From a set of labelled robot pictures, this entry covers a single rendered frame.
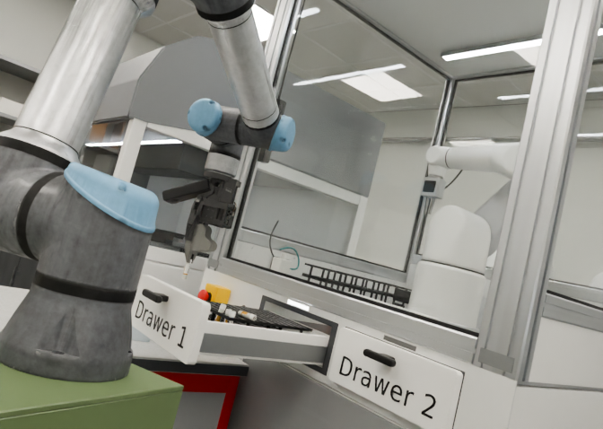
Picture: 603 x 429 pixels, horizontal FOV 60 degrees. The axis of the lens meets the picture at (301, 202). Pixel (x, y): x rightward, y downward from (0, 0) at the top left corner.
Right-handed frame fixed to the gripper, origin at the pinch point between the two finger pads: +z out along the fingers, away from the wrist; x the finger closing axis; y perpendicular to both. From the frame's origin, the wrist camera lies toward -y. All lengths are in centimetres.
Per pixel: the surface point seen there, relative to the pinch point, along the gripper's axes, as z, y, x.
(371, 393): 15, 47, -11
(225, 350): 13.9, 19.0, -17.9
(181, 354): 15.7, 12.8, -23.3
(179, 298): 6.8, 8.1, -19.2
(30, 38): -132, -299, 272
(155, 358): 22.7, 0.6, -4.1
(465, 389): 8, 61, -21
